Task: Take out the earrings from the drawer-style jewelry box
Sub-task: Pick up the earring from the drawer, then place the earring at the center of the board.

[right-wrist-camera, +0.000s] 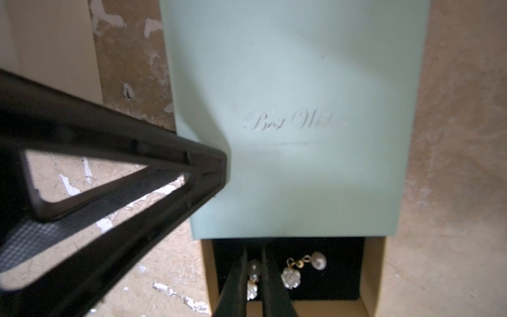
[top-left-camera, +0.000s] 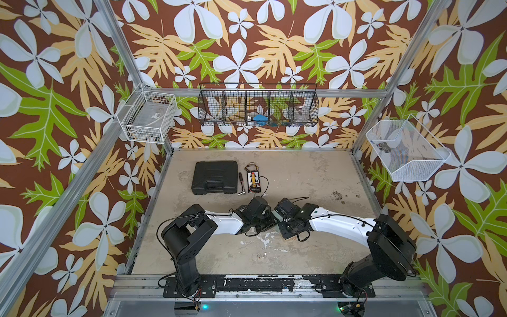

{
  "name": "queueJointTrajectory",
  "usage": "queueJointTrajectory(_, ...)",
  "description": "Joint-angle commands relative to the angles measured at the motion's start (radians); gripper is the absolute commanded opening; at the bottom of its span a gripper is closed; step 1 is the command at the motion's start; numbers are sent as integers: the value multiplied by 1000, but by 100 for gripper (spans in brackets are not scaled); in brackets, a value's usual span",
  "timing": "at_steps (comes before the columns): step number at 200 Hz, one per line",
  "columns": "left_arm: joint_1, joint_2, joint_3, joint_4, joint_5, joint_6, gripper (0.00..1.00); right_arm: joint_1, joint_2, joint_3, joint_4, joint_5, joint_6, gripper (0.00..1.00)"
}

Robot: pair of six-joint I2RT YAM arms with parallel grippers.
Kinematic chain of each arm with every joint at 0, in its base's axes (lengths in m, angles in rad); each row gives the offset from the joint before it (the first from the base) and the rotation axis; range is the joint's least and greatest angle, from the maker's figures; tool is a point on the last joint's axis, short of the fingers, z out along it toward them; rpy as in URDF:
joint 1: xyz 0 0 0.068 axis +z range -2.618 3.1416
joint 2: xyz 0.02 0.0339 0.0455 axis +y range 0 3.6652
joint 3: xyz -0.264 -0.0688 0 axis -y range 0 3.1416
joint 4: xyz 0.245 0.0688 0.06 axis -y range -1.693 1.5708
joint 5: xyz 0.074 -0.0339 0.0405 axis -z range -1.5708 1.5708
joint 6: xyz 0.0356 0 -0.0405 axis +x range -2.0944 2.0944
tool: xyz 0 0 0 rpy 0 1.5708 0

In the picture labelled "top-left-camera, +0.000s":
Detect white wire basket left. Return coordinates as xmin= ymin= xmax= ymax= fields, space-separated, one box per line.
xmin=116 ymin=85 xmax=178 ymax=144

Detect chrome ratchet wrench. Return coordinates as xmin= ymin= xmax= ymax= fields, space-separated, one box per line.
xmin=238 ymin=172 xmax=246 ymax=195

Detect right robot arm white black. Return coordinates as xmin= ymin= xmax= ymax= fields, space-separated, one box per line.
xmin=271 ymin=199 xmax=416 ymax=297

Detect blue object in basket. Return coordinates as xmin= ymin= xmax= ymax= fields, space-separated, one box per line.
xmin=254 ymin=114 xmax=269 ymax=126

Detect white mesh basket right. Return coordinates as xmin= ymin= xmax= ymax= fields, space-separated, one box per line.
xmin=366 ymin=115 xmax=452 ymax=182

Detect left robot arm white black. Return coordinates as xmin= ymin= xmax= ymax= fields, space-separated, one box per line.
xmin=157 ymin=198 xmax=277 ymax=297

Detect black charging board yellow connectors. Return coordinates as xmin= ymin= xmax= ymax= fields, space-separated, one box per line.
xmin=245 ymin=162 xmax=261 ymax=194

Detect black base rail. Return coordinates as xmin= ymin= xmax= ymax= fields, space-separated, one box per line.
xmin=163 ymin=274 xmax=376 ymax=299

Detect teal jewelry box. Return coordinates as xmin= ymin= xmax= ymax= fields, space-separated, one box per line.
xmin=273 ymin=211 xmax=283 ymax=222

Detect black plastic tool case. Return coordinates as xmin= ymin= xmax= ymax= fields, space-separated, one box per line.
xmin=191 ymin=161 xmax=238 ymax=195

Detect black wire basket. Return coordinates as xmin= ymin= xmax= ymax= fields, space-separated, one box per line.
xmin=197 ymin=83 xmax=320 ymax=127

